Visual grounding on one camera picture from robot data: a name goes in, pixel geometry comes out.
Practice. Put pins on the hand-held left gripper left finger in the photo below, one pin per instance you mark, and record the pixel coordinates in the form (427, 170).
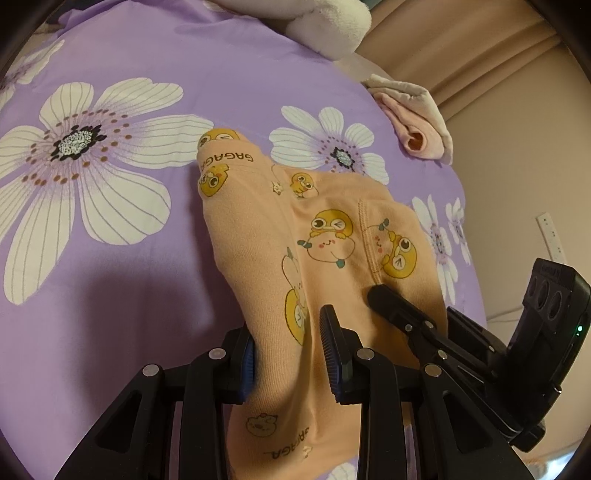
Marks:
(248, 369)

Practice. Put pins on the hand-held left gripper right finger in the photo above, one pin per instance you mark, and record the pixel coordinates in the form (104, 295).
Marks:
(330, 350)

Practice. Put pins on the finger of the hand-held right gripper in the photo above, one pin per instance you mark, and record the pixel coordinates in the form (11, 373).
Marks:
(464, 325)
(392, 305)

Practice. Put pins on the orange cartoon print garment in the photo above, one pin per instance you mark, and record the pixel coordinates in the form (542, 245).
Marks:
(277, 258)

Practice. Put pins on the white power strip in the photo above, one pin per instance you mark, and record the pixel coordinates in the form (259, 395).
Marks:
(551, 240)

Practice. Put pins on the purple floral bed sheet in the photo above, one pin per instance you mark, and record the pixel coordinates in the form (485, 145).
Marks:
(138, 300)

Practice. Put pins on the pink folded cloth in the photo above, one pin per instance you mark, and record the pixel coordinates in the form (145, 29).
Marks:
(411, 117)

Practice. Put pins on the beige folded cloth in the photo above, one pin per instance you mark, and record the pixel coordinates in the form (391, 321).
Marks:
(401, 85)

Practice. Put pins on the beige pink curtain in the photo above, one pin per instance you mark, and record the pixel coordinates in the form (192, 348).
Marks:
(461, 55)

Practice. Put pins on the white plush blanket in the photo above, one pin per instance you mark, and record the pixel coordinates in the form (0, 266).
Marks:
(332, 27)

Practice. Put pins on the lilac grey cloth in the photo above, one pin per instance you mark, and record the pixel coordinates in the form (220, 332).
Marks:
(258, 8)

